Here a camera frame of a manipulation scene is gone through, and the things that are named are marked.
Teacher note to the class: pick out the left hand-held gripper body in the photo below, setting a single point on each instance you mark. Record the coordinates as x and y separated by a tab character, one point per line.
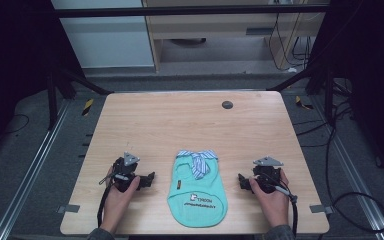
124	171

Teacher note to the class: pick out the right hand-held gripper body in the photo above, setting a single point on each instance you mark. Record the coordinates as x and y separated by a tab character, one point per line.
266	175

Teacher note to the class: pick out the mint green pet shirt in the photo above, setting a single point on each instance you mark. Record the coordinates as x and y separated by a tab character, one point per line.
196	196

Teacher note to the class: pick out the person's left hand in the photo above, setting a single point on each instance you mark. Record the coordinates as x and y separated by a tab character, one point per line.
116	205

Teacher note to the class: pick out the person's right hand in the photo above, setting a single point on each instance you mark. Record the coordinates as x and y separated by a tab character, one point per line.
275	208

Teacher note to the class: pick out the grey tape piece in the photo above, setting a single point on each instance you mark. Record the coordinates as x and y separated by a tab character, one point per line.
320	209
68	208

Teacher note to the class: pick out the yellow black striped tape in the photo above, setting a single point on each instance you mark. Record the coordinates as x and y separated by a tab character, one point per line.
87	107
302	103

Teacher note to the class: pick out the grey round table grommet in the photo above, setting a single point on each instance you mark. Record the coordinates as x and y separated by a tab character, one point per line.
227	105

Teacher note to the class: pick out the white cabinet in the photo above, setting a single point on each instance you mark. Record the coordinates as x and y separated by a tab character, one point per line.
106	40

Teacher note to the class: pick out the black curtain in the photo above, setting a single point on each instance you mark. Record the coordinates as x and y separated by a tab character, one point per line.
373	73
10	60

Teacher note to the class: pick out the light wooden desk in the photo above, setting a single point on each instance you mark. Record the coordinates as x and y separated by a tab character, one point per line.
213	25

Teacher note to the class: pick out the aluminium floor rail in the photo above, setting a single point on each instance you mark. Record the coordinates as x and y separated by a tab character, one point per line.
356	170
30	170

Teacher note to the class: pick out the black metal frame stand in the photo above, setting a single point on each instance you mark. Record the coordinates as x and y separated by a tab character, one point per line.
52	100
328	96

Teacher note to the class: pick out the black horizontal frame bar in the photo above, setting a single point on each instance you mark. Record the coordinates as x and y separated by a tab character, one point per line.
186	11

